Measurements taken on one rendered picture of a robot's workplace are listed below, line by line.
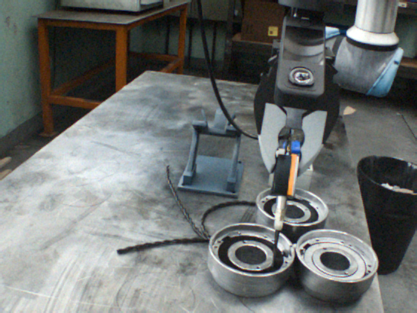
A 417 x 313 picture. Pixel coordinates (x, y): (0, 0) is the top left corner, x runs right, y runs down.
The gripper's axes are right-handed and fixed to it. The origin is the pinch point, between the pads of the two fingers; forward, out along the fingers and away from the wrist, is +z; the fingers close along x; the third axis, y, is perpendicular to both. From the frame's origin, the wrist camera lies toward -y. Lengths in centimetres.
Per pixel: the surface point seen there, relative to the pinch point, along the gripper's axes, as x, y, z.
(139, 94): 36, 59, 13
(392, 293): -61, 89, 93
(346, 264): -9.9, -2.5, 11.3
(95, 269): 21.2, -8.7, 13.3
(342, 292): -8.6, -8.5, 10.9
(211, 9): 62, 380, 27
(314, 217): -6.0, 6.4, 10.4
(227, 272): 5.1, -9.0, 9.8
